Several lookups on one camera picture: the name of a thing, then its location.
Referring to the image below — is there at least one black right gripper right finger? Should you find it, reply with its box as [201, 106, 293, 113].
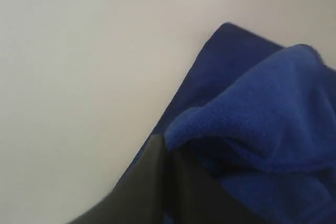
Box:
[165, 150, 255, 223]

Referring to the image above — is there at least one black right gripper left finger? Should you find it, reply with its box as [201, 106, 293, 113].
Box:
[72, 135, 165, 224]

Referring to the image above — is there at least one blue microfiber towel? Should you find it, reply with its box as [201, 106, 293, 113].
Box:
[112, 22, 336, 224]

